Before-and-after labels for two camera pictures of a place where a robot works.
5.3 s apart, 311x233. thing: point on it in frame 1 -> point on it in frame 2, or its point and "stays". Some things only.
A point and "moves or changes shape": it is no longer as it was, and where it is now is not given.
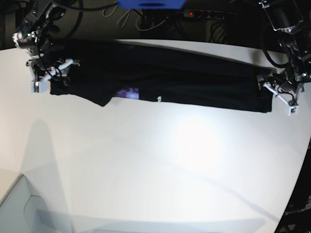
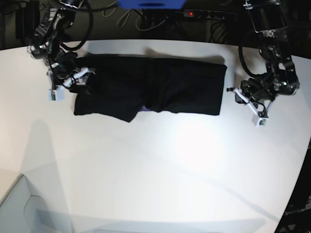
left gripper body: x=43 y=72 -> x=78 y=76
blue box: x=151 y=4 stays
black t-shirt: x=107 y=70 moves or changes shape
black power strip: x=210 y=14 stays
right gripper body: x=283 y=85 -> x=256 y=92
